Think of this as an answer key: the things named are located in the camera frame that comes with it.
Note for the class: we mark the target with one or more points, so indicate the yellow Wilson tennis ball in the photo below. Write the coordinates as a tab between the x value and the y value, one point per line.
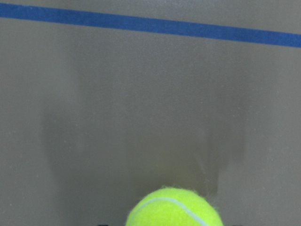
171	206

